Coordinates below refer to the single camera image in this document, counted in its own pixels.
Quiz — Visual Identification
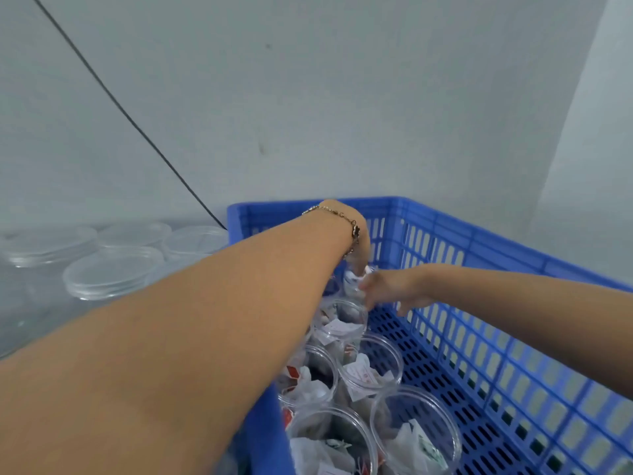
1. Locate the person's right hand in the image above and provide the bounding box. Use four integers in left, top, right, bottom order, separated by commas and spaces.
356, 265, 437, 315

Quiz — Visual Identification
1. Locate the person's left hand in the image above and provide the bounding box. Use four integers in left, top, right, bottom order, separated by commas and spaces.
316, 199, 375, 278

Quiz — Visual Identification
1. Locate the clear jar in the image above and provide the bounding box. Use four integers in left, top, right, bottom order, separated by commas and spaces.
341, 264, 377, 301

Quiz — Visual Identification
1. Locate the blue slatted crate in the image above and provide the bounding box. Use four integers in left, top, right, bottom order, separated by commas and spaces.
227, 197, 633, 475

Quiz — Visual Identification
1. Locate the group of lidded jars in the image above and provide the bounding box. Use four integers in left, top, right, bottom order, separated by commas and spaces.
0, 222, 231, 357

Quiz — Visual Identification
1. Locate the person's left forearm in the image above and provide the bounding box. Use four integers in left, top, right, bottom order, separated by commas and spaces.
0, 207, 349, 475

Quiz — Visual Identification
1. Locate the person's right forearm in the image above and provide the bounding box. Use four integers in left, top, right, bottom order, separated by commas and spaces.
423, 264, 633, 396

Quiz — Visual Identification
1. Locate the thin beaded bracelet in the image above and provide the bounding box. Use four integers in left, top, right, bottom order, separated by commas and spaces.
301, 203, 362, 255

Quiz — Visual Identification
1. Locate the black cable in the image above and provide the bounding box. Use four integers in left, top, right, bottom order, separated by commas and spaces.
30, 0, 227, 228

